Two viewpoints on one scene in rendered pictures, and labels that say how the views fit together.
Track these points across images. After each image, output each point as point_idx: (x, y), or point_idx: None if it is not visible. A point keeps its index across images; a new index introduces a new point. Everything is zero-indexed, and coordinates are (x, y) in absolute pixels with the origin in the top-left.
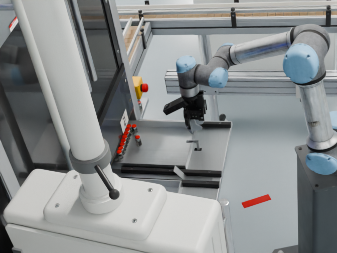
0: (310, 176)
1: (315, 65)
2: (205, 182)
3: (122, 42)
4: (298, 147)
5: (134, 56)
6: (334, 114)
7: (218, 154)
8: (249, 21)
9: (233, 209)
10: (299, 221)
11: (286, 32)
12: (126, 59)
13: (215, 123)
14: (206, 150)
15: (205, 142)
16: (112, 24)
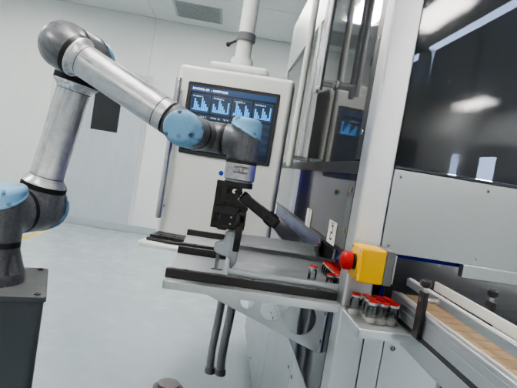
0: (43, 275)
1: None
2: (197, 244)
3: (369, 128)
4: (38, 296)
5: (491, 361)
6: (1, 187)
7: (183, 262)
8: None
9: None
10: None
11: (94, 48)
12: (362, 166)
13: (193, 270)
14: (202, 266)
15: (206, 271)
16: (371, 82)
